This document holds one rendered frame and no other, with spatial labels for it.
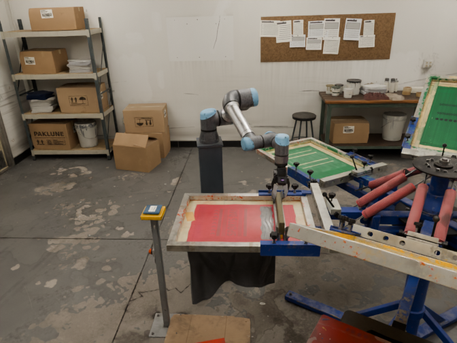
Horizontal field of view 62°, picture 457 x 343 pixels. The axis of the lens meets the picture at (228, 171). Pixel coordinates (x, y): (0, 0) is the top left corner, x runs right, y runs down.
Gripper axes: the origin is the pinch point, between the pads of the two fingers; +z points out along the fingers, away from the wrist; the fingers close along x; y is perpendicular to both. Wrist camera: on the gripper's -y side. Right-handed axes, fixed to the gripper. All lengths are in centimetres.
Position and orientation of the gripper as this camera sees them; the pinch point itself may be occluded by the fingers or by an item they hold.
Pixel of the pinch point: (279, 196)
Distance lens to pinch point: 214.6
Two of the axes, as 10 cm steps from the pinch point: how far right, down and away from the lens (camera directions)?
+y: 0.4, -4.0, 9.1
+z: 0.1, 9.2, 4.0
